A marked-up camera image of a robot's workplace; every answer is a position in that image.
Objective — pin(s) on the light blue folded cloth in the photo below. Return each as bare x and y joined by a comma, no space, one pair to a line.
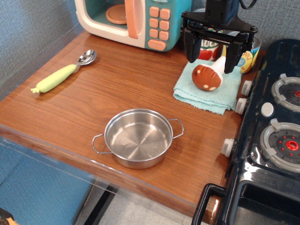
216,101

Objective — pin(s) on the teal toy microwave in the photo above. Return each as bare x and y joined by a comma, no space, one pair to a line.
149,24

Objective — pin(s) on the dark blue toy stove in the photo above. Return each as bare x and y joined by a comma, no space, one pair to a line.
263,174

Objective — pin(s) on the tomato sauce can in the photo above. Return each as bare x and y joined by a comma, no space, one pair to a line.
208,50

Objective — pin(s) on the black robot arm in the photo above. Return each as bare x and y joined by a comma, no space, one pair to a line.
219,23

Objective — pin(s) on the steel pot with handles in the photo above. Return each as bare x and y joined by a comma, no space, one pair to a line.
138,138

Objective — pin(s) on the spoon with green handle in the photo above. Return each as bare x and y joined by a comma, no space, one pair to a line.
62,74

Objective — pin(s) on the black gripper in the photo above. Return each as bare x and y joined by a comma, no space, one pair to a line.
218,15

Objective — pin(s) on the brown toy mushroom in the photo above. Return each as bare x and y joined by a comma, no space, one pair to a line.
209,77

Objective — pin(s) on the yellow pineapple can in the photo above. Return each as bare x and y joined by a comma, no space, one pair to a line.
248,58

